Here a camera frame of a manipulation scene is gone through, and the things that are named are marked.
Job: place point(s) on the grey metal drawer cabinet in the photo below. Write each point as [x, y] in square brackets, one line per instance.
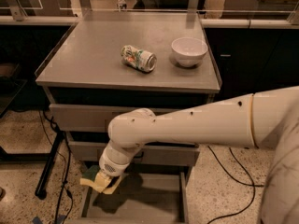
[88, 69]

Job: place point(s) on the white horizontal rail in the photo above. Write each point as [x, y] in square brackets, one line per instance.
[206, 23]

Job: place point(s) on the open bottom grey drawer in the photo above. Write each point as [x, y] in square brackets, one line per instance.
[145, 195]

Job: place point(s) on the white bowl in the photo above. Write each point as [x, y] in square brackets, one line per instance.
[189, 51]

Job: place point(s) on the black table leg stand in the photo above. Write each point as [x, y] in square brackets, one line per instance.
[47, 158]

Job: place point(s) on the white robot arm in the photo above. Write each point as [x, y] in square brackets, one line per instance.
[268, 119]

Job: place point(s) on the blue tape piece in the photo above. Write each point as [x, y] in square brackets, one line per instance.
[60, 220]

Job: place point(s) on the crushed soda can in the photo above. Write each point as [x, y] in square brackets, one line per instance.
[139, 59]

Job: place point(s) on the yellow green sponge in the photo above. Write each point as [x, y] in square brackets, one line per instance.
[89, 176]

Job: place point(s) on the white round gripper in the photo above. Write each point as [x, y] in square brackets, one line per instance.
[112, 167]

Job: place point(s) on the top grey drawer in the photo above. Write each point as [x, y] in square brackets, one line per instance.
[81, 117]

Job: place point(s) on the clear water bottle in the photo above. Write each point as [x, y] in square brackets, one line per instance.
[121, 5]

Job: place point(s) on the middle grey drawer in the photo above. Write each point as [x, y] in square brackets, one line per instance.
[158, 154]

